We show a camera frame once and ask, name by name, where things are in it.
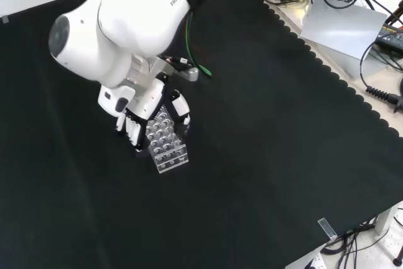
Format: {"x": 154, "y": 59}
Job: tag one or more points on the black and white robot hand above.
{"x": 148, "y": 102}

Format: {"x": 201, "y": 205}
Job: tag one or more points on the clear plastic test tube rack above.
{"x": 168, "y": 152}

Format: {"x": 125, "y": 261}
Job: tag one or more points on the black bench cloth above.
{"x": 252, "y": 155}

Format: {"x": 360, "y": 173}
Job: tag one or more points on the pale board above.
{"x": 340, "y": 26}

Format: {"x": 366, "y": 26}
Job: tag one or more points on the clear tape strip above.
{"x": 326, "y": 228}

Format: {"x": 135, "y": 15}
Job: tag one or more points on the black power adapter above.
{"x": 390, "y": 37}

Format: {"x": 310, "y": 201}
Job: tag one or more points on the white bench leg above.
{"x": 384, "y": 218}

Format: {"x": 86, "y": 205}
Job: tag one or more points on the black tripod leg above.
{"x": 395, "y": 260}

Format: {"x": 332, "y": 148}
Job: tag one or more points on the white wrist camera shell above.
{"x": 110, "y": 99}

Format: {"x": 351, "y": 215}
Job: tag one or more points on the grey metal wrist bracket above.
{"x": 189, "y": 74}

